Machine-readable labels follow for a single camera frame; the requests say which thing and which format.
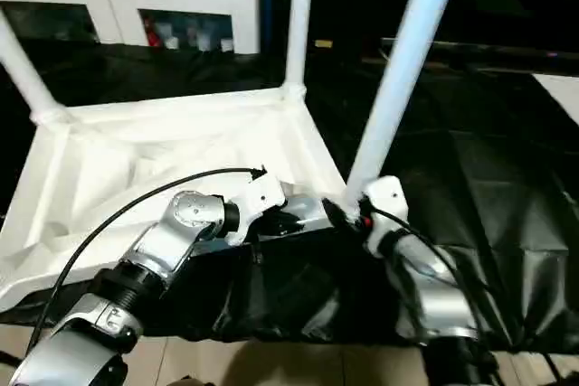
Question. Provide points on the white plastic table top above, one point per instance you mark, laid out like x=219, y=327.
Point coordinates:
x=136, y=151

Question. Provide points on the white plastic table leg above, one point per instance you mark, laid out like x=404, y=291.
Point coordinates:
x=407, y=61
x=23, y=70
x=298, y=15

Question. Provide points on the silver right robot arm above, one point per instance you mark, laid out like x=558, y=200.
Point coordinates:
x=434, y=287

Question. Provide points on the black work mat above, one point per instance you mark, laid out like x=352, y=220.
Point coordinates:
x=488, y=196

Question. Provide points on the small tan tag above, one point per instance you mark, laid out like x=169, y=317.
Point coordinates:
x=323, y=43

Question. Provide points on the red bottle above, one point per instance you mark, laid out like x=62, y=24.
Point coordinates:
x=152, y=33

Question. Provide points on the white flat board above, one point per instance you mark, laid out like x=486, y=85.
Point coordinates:
x=563, y=97

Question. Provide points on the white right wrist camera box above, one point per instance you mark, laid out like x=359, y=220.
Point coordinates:
x=384, y=201

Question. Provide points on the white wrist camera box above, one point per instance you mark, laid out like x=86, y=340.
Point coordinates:
x=262, y=196
x=384, y=201

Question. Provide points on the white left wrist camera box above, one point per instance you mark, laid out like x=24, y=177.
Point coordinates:
x=262, y=196

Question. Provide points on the black rail bar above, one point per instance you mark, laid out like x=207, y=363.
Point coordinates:
x=488, y=53

